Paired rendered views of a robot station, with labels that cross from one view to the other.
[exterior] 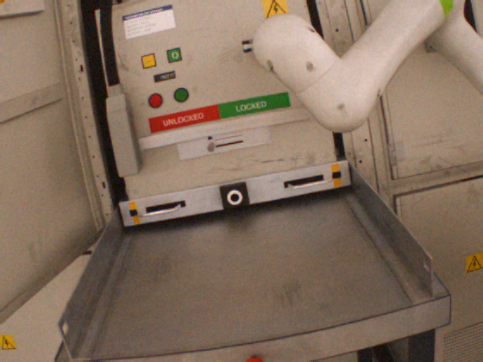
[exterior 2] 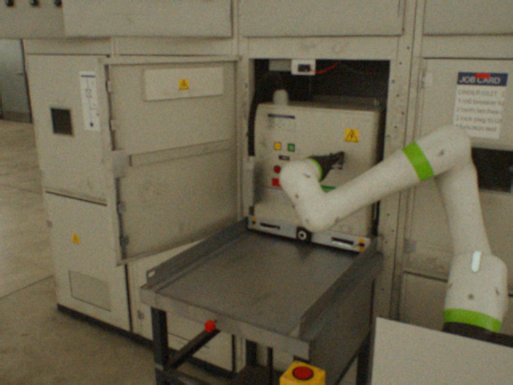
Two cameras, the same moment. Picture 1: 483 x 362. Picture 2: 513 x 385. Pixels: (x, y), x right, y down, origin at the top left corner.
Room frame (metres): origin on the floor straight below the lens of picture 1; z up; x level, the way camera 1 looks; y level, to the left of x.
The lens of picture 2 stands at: (-0.34, -0.73, 1.62)
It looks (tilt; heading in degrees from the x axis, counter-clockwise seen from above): 17 degrees down; 30
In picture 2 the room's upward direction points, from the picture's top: straight up
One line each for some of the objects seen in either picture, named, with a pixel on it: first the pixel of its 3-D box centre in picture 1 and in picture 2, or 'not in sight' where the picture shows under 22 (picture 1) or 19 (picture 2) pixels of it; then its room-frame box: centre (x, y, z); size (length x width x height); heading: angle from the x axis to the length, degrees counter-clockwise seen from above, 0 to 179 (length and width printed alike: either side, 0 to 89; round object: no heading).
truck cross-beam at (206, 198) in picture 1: (234, 191); (307, 231); (1.38, 0.02, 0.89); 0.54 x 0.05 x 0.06; 89
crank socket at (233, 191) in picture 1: (234, 196); (303, 233); (1.34, 0.02, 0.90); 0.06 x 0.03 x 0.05; 89
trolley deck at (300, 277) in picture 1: (244, 271); (270, 277); (1.07, 0.03, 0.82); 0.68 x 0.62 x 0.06; 179
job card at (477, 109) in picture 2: not in sight; (478, 105); (1.38, -0.56, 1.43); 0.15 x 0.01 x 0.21; 89
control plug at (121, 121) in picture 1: (123, 133); (252, 182); (1.29, 0.23, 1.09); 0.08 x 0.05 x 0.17; 179
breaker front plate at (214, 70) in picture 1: (213, 84); (307, 171); (1.36, 0.02, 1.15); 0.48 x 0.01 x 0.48; 89
